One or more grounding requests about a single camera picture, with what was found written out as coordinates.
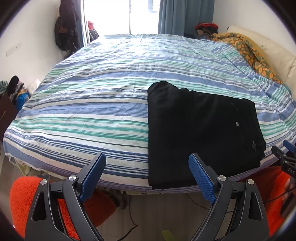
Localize blue curtain left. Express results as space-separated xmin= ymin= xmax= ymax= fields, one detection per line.
xmin=74 ymin=0 xmax=89 ymax=48

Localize clothes pile on cabinet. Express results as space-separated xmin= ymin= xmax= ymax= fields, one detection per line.
xmin=1 ymin=75 xmax=31 ymax=111

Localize glass balcony door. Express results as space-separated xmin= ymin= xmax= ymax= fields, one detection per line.
xmin=82 ymin=0 xmax=161 ymax=42

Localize right hand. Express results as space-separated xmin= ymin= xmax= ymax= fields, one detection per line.
xmin=283 ymin=178 xmax=296 ymax=199

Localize dark brown side cabinet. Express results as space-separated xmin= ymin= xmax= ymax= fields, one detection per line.
xmin=0 ymin=93 xmax=18 ymax=141

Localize white wall switch panel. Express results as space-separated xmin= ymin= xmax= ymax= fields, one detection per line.
xmin=6 ymin=42 xmax=22 ymax=57

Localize cream padded headboard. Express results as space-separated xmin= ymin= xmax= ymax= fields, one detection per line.
xmin=227 ymin=25 xmax=295 ymax=99

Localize black pants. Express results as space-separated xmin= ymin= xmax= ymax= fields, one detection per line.
xmin=147 ymin=81 xmax=266 ymax=189

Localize orange fleece trousers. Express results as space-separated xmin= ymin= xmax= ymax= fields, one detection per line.
xmin=9 ymin=165 xmax=292 ymax=241

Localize orange patterned yellow quilt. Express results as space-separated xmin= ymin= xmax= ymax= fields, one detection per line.
xmin=211 ymin=32 xmax=284 ymax=85

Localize dark coats hanging on wall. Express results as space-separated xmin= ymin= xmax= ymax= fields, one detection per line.
xmin=54 ymin=0 xmax=79 ymax=55

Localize blue curtain right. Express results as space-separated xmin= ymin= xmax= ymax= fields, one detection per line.
xmin=158 ymin=0 xmax=215 ymax=36

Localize striped blue green bedspread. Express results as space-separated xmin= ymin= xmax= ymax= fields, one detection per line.
xmin=3 ymin=34 xmax=295 ymax=193

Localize red black clothes pile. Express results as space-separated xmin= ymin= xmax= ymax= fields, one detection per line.
xmin=195 ymin=22 xmax=219 ymax=39

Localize blue curtain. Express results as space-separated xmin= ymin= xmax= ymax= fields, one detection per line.
xmin=74 ymin=0 xmax=89 ymax=48
xmin=158 ymin=0 xmax=215 ymax=36

